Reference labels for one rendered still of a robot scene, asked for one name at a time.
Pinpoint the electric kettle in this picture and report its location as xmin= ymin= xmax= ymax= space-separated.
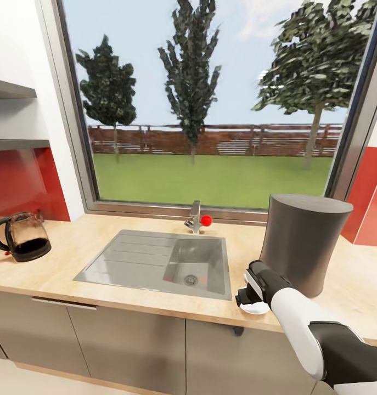
xmin=0 ymin=211 xmax=52 ymax=262

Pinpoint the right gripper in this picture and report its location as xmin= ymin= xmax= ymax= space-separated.
xmin=235 ymin=281 xmax=263 ymax=307

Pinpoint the saucer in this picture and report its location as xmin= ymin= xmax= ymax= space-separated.
xmin=240 ymin=302 xmax=270 ymax=314

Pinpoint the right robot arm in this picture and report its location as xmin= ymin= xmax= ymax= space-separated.
xmin=235 ymin=261 xmax=377 ymax=395

